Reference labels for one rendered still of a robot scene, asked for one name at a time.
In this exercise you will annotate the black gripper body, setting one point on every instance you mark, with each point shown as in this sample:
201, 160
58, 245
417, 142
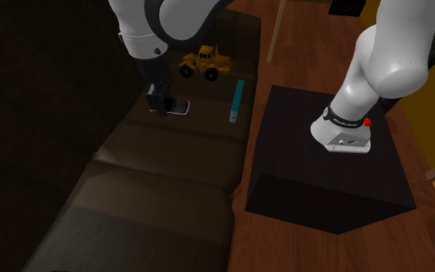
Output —
156, 81

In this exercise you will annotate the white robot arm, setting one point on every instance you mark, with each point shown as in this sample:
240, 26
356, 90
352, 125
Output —
386, 56

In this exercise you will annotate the black and silver phone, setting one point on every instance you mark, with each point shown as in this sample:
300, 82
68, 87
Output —
177, 106

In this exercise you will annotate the yellow toy tractor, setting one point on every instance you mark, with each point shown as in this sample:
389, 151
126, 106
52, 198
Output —
204, 62

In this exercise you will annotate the teal remote control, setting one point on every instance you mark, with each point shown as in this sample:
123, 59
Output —
236, 101

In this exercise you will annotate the dark brown sofa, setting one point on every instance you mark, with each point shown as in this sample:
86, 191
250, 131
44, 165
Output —
157, 173

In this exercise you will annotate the black robot stand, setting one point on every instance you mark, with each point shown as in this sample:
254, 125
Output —
300, 158

